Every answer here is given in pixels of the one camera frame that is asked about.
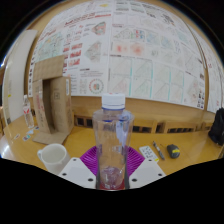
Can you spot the dark pen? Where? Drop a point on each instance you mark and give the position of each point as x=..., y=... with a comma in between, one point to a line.
x=158, y=150

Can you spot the clear plastic bottle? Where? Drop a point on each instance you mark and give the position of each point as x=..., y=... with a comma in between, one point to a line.
x=112, y=140

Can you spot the white wall panel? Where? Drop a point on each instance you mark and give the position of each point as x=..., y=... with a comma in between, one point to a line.
x=18, y=76

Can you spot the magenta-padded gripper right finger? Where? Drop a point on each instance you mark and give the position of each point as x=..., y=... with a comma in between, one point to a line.
x=148, y=170

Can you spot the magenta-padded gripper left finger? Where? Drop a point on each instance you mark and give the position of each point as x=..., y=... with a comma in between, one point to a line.
x=77, y=171

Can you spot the brown cardboard box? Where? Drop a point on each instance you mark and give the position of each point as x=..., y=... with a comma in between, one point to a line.
x=58, y=103

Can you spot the black bag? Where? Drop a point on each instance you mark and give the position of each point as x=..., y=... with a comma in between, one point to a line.
x=218, y=128

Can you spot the white ceramic mug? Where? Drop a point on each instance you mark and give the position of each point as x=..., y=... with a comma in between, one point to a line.
x=53, y=158

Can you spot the large printed wall poster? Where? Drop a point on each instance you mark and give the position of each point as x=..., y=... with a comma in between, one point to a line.
x=213, y=76
x=140, y=53

